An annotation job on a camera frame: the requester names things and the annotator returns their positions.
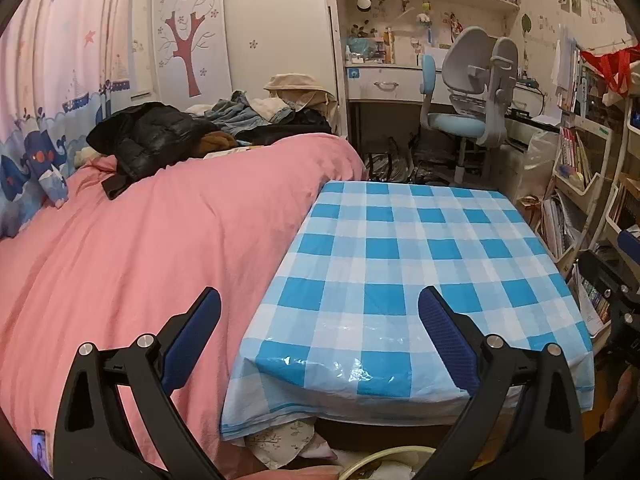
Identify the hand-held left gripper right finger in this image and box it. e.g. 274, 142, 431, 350
415, 286, 586, 480

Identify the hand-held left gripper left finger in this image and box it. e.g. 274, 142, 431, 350
52, 287, 226, 480

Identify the cream plastic basin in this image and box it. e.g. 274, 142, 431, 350
337, 446, 446, 480

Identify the person's right hand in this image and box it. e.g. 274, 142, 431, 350
601, 365, 640, 433

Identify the white shelf rack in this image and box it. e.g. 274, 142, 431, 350
550, 105, 640, 271

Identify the blue checked tablecloth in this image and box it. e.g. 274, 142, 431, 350
220, 180, 596, 443

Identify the pink blanket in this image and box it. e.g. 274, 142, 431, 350
0, 132, 368, 480

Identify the clear plastic bag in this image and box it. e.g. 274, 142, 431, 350
520, 130, 558, 201

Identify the white floral cloth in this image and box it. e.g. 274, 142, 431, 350
245, 420, 321, 471

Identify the white printer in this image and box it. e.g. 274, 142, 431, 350
500, 110, 561, 151

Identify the pale pink cloth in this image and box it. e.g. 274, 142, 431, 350
300, 435, 341, 462

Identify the red bag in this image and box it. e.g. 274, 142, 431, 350
580, 45, 640, 96

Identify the smartphone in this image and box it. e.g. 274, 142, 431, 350
31, 429, 53, 478

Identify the brown garment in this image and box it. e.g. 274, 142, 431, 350
192, 131, 238, 157

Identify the black puffer jacket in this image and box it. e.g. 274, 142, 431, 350
86, 101, 211, 201

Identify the grey and blue desk chair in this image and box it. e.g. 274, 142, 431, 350
417, 26, 521, 186

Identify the blue denim garment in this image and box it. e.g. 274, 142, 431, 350
192, 91, 296, 136

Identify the black garment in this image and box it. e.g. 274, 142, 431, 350
240, 110, 333, 146

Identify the white desk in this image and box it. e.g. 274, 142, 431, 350
345, 60, 451, 106

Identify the beige cloth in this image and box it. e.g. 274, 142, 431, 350
264, 74, 337, 111

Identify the whale print curtain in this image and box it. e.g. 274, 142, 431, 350
0, 0, 156, 238

